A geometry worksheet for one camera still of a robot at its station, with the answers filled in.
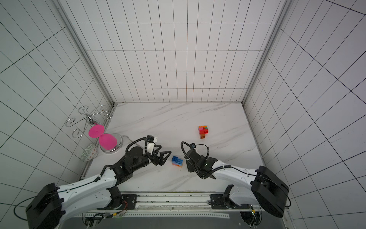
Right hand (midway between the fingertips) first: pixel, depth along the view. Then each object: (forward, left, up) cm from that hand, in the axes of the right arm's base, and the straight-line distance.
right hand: (191, 158), depth 86 cm
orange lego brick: (-5, +9, +1) cm, 10 cm away
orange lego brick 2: (+25, -7, 0) cm, 26 cm away
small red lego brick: (+18, -7, 0) cm, 19 cm away
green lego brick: (+23, -10, 0) cm, 25 cm away
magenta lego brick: (+24, -6, -2) cm, 25 cm away
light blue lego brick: (-4, +6, +4) cm, 8 cm away
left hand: (-1, +15, +11) cm, 19 cm away
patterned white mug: (-3, +62, +5) cm, 62 cm away
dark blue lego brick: (-2, +9, +3) cm, 10 cm away
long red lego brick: (+20, -8, +1) cm, 21 cm away
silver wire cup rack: (+9, +54, +26) cm, 60 cm away
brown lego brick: (+17, -7, -1) cm, 18 cm away
